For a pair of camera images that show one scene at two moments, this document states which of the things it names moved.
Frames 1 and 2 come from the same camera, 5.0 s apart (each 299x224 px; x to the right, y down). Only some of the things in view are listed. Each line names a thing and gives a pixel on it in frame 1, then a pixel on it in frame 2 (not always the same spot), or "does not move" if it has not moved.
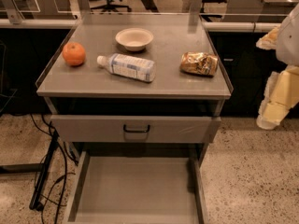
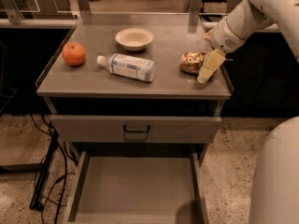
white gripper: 289,42 to 224,35
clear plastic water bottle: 129,66 does not move
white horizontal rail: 205,25 does not move
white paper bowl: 135,39 does not move
